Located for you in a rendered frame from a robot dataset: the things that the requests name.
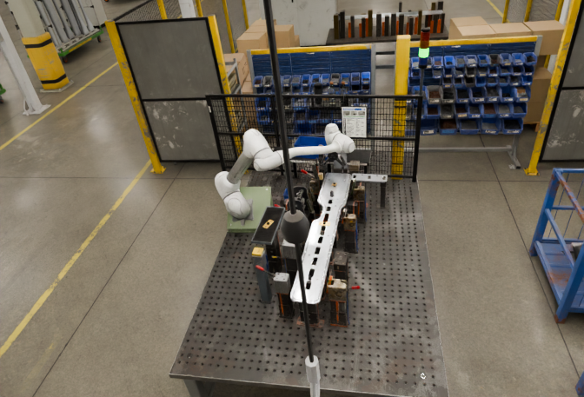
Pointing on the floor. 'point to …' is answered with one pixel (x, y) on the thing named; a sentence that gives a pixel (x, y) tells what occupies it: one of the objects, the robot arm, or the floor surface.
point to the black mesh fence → (321, 123)
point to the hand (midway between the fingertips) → (334, 171)
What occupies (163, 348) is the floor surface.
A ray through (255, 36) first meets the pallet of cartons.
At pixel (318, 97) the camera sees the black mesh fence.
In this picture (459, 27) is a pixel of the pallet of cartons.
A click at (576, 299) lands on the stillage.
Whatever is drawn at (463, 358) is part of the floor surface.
